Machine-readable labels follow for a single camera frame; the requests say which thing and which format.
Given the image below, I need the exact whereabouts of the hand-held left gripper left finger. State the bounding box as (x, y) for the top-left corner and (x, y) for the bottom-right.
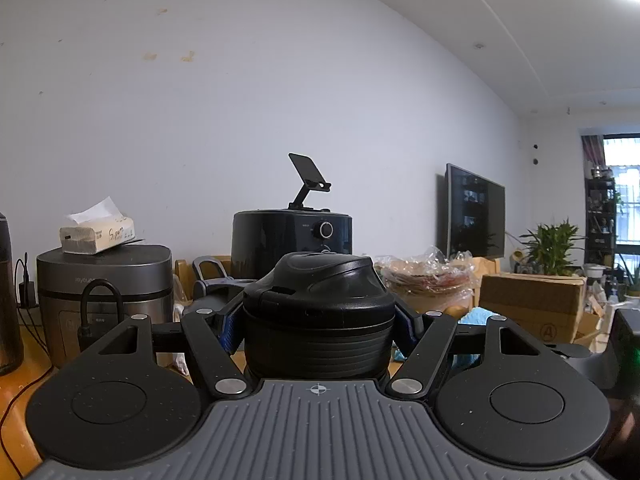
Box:
(97, 305), (252, 397)

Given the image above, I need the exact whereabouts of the wall television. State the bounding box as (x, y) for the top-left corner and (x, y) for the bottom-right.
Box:
(437, 163), (506, 260)

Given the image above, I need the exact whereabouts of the green potted plant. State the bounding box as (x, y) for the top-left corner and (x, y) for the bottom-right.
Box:
(507, 219), (587, 277)

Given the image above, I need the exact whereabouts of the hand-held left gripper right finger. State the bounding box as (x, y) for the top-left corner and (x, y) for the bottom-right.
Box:
(385, 305), (541, 397)

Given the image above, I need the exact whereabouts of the black charger with loop cable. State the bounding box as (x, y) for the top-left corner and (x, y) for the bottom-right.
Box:
(75, 280), (124, 357)

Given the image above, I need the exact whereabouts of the bagged stack of paper plates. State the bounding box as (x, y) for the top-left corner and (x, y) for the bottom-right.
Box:
(375, 247), (477, 319)

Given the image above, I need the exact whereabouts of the blue microfiber cloth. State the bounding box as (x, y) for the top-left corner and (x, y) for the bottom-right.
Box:
(395, 307), (502, 367)

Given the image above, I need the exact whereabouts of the dark display shelf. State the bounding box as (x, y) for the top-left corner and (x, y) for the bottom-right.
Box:
(585, 165), (617, 267)

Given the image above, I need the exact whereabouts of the black plug adapter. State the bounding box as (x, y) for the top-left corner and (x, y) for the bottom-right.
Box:
(17, 255), (39, 309)

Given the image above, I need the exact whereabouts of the black power cable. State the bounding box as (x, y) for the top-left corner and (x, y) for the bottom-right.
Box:
(0, 305), (57, 461)

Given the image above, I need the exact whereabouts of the tissue pack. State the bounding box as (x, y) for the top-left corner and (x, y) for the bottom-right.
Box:
(60, 196), (137, 255)

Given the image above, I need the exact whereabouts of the black phone stand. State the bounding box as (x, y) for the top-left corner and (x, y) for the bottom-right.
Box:
(288, 153), (333, 211)

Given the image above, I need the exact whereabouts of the black and copper electric kettle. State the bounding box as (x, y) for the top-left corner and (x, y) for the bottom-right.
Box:
(0, 212), (25, 377)

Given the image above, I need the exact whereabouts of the black water bottle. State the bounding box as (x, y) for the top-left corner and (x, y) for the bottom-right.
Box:
(242, 251), (397, 396)

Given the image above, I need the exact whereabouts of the cardboard box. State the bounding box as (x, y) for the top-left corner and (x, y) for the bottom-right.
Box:
(479, 272), (589, 347)

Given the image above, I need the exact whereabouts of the dark blue air fryer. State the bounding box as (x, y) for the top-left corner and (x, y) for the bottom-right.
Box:
(232, 209), (354, 281)

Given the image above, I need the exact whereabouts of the grey rice cooker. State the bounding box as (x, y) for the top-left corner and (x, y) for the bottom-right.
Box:
(36, 245), (175, 369)

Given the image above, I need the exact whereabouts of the window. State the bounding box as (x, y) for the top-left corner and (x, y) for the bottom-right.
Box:
(580, 132), (640, 261)

